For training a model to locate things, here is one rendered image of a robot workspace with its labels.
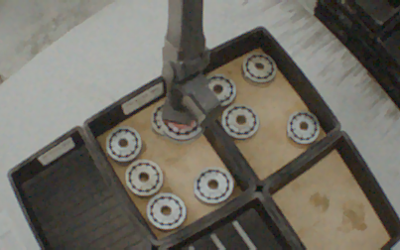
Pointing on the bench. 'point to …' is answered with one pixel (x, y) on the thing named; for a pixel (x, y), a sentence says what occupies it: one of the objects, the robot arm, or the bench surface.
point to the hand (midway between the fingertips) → (182, 116)
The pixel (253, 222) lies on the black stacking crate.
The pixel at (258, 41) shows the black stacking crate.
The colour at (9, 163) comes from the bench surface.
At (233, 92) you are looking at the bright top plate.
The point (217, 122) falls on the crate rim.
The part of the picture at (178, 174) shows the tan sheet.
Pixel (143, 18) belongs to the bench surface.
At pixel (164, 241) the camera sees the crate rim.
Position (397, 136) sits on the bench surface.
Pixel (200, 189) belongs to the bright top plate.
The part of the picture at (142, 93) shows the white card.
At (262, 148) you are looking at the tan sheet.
